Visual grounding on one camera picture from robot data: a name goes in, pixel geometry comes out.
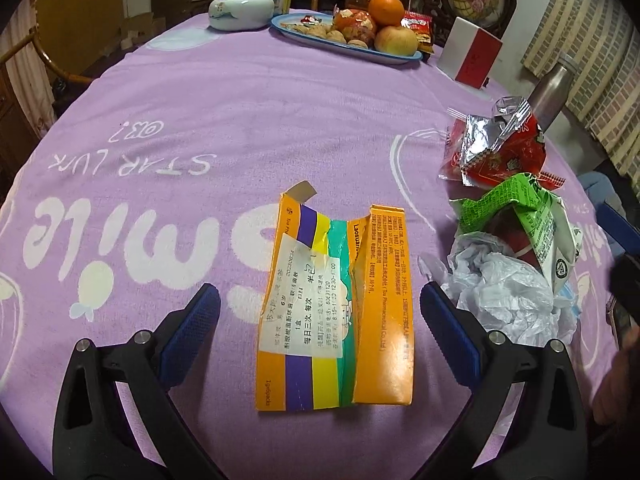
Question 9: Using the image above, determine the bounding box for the pile of walnuts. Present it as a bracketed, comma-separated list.
[305, 27, 372, 52]

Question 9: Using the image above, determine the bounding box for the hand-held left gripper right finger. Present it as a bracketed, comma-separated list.
[419, 282, 589, 480]

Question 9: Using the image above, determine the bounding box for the purple printed tablecloth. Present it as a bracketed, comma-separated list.
[0, 10, 632, 480]

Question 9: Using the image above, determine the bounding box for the red foil snack wrapper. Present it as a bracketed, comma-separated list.
[439, 96, 567, 189]

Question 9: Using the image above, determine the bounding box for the metal bottle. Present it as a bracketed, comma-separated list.
[527, 52, 581, 133]

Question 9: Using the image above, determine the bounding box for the light blue cushion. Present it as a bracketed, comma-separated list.
[579, 171, 623, 213]

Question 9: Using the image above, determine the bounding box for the wrapped red fruit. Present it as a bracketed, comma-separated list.
[332, 8, 377, 46]

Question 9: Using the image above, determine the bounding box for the white ceramic lidded jar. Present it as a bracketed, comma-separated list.
[208, 0, 276, 31]

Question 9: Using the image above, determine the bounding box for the curved wooden chair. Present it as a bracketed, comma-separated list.
[0, 35, 93, 92]

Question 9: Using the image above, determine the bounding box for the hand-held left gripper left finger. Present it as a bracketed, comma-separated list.
[52, 283, 222, 480]

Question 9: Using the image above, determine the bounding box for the green snack wrapper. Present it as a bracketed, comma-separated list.
[449, 172, 584, 297]

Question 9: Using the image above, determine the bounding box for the brick patterned curtain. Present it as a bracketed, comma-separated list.
[520, 0, 640, 163]

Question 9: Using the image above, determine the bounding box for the torn orange medicine box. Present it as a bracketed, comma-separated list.
[256, 182, 416, 412]

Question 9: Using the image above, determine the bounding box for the person's right hand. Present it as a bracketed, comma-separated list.
[593, 327, 640, 428]

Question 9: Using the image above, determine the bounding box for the blue oval plate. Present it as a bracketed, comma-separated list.
[270, 12, 424, 66]

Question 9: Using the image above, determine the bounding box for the crumpled white plastic bag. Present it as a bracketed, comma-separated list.
[419, 232, 583, 343]

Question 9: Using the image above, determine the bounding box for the orange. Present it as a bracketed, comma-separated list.
[368, 0, 405, 27]

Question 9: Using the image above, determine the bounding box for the cardboard box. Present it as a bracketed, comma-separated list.
[120, 11, 167, 46]

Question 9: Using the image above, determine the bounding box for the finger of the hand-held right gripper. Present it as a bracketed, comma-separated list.
[601, 201, 637, 255]

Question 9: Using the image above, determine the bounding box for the red snack packet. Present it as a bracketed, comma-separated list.
[400, 11, 435, 55]

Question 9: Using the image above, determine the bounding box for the red and white box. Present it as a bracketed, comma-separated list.
[438, 16, 504, 86]

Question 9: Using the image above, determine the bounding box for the apple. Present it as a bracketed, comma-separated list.
[374, 25, 419, 57]

